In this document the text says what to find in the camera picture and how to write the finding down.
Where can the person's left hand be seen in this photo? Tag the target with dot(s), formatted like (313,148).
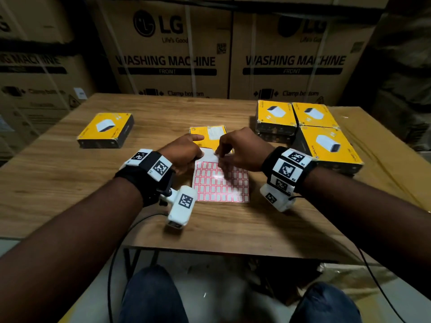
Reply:
(182,153)

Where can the person's right hand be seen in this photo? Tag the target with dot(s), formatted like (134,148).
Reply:
(245,149)

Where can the sheet of red-bordered labels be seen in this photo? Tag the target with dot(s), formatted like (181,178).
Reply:
(219,188)

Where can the group of yellow boxes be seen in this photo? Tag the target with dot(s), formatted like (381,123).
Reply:
(87,131)

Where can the person's left forearm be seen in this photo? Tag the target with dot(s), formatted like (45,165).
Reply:
(67,252)

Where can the person's right forearm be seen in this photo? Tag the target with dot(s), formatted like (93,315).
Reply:
(370,211)

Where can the person's left leg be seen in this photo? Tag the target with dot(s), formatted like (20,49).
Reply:
(151,299)

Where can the person's leg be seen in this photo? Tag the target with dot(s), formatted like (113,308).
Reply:
(325,306)
(151,299)

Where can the person's right leg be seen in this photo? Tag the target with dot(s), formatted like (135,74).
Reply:
(325,306)

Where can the stack of large printed cartons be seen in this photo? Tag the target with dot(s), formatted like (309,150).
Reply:
(208,33)

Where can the flat brown cardboard sheet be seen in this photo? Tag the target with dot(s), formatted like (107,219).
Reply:
(387,147)

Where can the black stretch wrap band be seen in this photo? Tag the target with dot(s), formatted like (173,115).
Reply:
(303,10)
(33,47)

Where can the plastic wrapped flat carton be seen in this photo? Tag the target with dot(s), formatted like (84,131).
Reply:
(357,279)

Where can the plastic wrapped cardboard stack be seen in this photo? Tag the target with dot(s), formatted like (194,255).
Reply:
(404,63)

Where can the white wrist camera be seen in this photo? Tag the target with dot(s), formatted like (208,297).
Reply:
(180,211)
(274,200)

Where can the black metal table frame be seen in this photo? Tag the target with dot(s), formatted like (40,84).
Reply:
(129,262)

